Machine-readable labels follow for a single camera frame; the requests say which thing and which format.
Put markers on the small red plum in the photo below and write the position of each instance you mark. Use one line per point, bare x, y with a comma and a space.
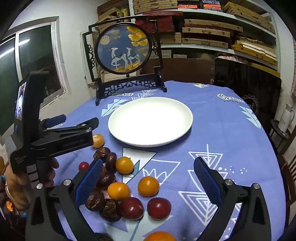
83, 166

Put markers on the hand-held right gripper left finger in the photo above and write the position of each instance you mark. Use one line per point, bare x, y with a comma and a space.
89, 183

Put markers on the shelf of stacked wooden boxes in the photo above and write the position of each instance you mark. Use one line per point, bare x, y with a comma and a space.
208, 32

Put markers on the person's left hand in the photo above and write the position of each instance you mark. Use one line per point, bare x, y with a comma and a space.
16, 185

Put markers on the white wall shelf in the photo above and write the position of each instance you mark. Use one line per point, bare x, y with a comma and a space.
208, 16

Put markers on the blue printed tablecloth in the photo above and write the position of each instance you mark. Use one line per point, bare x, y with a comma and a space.
208, 129

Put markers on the small black side table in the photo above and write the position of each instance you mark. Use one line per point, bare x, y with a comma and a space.
281, 135

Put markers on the large orange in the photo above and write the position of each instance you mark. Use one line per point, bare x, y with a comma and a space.
159, 236

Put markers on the white jug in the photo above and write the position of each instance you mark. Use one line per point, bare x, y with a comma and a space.
285, 117

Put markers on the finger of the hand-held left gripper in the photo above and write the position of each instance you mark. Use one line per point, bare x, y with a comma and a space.
56, 120
78, 127

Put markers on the small orange mandarin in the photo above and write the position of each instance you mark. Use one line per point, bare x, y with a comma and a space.
98, 140
118, 191
148, 186
124, 165

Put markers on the white round plate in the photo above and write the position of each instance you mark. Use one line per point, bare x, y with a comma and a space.
150, 120

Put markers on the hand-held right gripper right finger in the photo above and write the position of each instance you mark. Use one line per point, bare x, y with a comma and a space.
207, 183

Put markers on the round embroidered screen black stand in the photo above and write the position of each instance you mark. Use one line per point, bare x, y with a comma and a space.
122, 51

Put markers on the brown cardboard box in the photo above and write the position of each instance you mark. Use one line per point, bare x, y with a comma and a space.
185, 69

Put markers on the pink cloth bundle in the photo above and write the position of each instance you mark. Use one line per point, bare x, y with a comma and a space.
229, 58

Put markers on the wooden chair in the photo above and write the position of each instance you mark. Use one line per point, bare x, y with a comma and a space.
288, 166

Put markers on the window with white frame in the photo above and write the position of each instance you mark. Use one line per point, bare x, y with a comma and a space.
34, 58

